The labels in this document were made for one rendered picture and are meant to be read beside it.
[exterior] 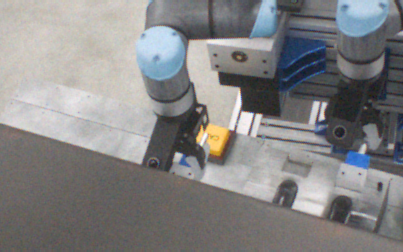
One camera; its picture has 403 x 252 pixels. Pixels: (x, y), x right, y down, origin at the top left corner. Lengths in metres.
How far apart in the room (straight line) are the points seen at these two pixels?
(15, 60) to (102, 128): 1.35
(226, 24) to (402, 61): 0.57
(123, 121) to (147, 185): 1.55
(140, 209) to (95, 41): 2.83
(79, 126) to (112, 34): 1.29
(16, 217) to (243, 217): 0.09
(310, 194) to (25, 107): 0.71
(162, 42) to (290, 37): 0.57
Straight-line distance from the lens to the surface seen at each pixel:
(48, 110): 1.96
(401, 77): 1.90
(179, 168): 1.60
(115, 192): 0.34
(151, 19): 1.41
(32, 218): 0.35
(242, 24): 1.39
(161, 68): 1.33
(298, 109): 2.59
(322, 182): 1.64
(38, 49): 3.20
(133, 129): 1.87
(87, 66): 3.09
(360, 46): 1.31
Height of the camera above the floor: 2.29
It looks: 54 degrees down
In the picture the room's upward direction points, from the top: 12 degrees counter-clockwise
